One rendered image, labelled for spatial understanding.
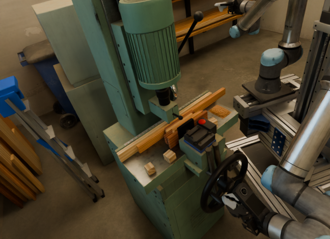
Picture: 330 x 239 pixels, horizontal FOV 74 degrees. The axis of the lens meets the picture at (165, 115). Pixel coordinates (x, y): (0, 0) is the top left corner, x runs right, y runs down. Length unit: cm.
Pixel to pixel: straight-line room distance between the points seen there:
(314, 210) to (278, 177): 11
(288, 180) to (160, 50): 56
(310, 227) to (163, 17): 70
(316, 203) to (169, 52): 62
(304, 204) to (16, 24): 302
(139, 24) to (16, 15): 245
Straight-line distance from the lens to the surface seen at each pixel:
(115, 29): 93
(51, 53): 255
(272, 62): 139
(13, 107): 148
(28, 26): 313
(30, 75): 328
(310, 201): 73
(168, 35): 79
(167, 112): 95
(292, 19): 144
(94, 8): 94
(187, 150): 95
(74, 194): 226
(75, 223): 209
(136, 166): 98
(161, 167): 95
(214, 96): 123
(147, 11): 74
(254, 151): 193
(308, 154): 72
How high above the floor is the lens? 164
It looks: 38 degrees down
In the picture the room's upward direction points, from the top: 12 degrees counter-clockwise
